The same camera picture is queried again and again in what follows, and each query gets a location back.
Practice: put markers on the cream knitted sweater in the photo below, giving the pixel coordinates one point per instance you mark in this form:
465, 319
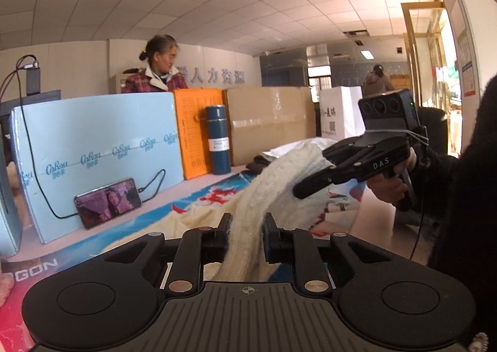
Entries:
269, 192

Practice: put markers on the black smartphone playing video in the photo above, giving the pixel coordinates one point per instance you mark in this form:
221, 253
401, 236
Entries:
106, 203

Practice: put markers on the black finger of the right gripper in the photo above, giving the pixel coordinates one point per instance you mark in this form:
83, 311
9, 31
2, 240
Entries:
356, 152
323, 179

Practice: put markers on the large light blue carton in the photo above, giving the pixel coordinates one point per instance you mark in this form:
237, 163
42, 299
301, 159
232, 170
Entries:
68, 147

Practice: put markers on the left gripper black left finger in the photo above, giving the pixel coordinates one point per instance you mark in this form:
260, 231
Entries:
179, 262

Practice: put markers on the person in background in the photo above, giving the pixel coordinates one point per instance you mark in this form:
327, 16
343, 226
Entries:
377, 82

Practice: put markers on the orange cardboard box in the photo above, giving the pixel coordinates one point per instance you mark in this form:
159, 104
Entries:
190, 107

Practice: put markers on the pink knitted sweater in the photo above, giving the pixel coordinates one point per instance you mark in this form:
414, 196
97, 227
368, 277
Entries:
6, 285

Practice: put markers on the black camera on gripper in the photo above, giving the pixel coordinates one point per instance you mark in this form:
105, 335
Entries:
391, 111

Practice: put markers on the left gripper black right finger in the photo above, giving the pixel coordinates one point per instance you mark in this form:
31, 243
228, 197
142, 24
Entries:
320, 265

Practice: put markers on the white carton with characters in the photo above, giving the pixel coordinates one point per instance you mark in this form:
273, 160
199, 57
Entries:
340, 114

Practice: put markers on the dark blue vacuum bottle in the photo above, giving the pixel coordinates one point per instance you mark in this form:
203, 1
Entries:
215, 117

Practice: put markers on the woman in plaid jacket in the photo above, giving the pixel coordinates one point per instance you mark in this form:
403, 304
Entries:
160, 73

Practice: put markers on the black power adapter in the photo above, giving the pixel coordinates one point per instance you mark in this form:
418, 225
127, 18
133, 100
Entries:
32, 78

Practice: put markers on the brown cardboard box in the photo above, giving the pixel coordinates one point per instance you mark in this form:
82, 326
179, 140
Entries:
263, 118

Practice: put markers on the operator right hand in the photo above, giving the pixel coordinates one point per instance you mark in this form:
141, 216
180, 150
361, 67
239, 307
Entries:
391, 190

